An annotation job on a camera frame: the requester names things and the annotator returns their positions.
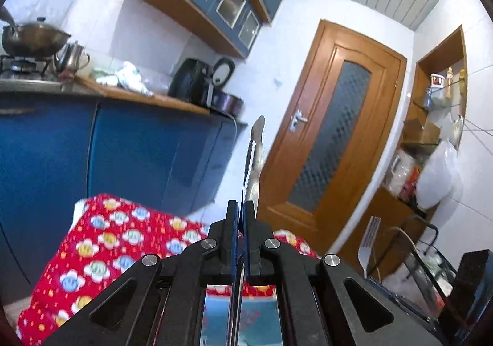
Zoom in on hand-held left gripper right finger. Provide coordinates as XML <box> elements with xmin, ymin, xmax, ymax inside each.
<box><xmin>242</xmin><ymin>200</ymin><xmax>443</xmax><ymax>346</ymax></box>

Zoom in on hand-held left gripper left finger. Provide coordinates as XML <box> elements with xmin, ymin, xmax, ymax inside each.
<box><xmin>42</xmin><ymin>200</ymin><xmax>241</xmax><ymax>346</ymax></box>

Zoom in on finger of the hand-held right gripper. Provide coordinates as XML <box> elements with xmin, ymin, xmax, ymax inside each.
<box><xmin>366</xmin><ymin>276</ymin><xmax>440</xmax><ymax>325</ymax></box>

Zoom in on steel fork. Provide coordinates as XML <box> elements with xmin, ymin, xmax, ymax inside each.
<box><xmin>357</xmin><ymin>216</ymin><xmax>382</xmax><ymax>279</ymax></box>

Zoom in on steel tongs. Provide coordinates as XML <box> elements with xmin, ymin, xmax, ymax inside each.
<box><xmin>229</xmin><ymin>115</ymin><xmax>266</xmax><ymax>346</ymax></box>

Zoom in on light blue utensil box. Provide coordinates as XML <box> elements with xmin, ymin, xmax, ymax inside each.
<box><xmin>200</xmin><ymin>284</ymin><xmax>283</xmax><ymax>346</ymax></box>

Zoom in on black metal rack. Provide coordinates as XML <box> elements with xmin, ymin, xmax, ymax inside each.
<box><xmin>370</xmin><ymin>215</ymin><xmax>463</xmax><ymax>316</ymax></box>

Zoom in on red smiley flower tablecloth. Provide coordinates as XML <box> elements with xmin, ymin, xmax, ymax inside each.
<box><xmin>15</xmin><ymin>194</ymin><xmax>320</xmax><ymax>346</ymax></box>

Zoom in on white plastic bag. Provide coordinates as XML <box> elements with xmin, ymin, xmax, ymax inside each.
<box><xmin>417</xmin><ymin>140</ymin><xmax>462</xmax><ymax>210</ymax></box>

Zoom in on clear packet of goods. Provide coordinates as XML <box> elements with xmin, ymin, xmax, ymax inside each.
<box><xmin>387</xmin><ymin>150</ymin><xmax>420</xmax><ymax>202</ymax></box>

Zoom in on blue kitchen base cabinet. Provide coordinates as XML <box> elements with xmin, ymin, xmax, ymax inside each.
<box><xmin>0</xmin><ymin>78</ymin><xmax>247</xmax><ymax>285</ymax></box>

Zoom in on dark cooking pot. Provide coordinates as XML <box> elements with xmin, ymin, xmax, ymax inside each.
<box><xmin>211</xmin><ymin>90</ymin><xmax>244</xmax><ymax>118</ymax></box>

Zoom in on wooden cutting board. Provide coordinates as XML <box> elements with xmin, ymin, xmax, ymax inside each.
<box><xmin>75</xmin><ymin>74</ymin><xmax>210</xmax><ymax>116</ymax></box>

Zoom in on black air fryer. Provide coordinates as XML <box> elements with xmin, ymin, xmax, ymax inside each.
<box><xmin>167</xmin><ymin>57</ymin><xmax>212</xmax><ymax>106</ymax></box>

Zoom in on cardboard box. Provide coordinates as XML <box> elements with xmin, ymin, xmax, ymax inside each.
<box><xmin>402</xmin><ymin>118</ymin><xmax>440</xmax><ymax>144</ymax></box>

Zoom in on wooden door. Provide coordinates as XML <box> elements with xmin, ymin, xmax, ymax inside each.
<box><xmin>256</xmin><ymin>20</ymin><xmax>408</xmax><ymax>250</ymax></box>

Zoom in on white patterned cloth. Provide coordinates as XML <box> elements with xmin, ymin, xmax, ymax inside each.
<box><xmin>94</xmin><ymin>60</ymin><xmax>153</xmax><ymax>95</ymax></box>

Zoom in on wooden shelf unit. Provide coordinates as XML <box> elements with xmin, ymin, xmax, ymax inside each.
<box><xmin>370</xmin><ymin>26</ymin><xmax>468</xmax><ymax>281</ymax></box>

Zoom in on steel pitcher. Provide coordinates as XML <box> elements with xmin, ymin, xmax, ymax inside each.
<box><xmin>53</xmin><ymin>41</ymin><xmax>91</xmax><ymax>75</ymax></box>

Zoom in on gas stove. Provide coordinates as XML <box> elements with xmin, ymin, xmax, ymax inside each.
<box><xmin>0</xmin><ymin>55</ymin><xmax>58</xmax><ymax>81</ymax></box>

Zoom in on large steel wok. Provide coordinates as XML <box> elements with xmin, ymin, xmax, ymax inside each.
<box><xmin>2</xmin><ymin>17</ymin><xmax>72</xmax><ymax>58</ymax></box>

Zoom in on black spatula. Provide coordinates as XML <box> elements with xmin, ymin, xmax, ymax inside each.
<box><xmin>0</xmin><ymin>5</ymin><xmax>16</xmax><ymax>29</ymax></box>

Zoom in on white cable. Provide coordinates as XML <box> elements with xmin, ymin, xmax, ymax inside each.
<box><xmin>221</xmin><ymin>111</ymin><xmax>239</xmax><ymax>131</ymax></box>

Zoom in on metal door handle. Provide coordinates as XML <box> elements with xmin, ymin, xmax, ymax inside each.
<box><xmin>290</xmin><ymin>109</ymin><xmax>309</xmax><ymax>133</ymax></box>

